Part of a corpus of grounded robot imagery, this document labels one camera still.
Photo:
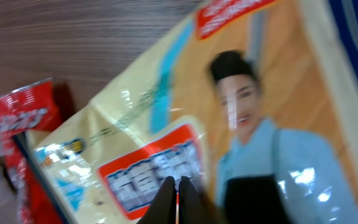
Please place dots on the cream yellow snack bag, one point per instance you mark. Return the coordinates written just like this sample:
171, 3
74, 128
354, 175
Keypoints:
248, 99

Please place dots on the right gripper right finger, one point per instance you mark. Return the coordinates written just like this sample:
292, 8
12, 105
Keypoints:
195, 208

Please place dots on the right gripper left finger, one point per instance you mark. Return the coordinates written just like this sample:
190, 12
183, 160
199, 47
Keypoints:
162, 210

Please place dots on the red candy bag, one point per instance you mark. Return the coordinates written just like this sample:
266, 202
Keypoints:
31, 111

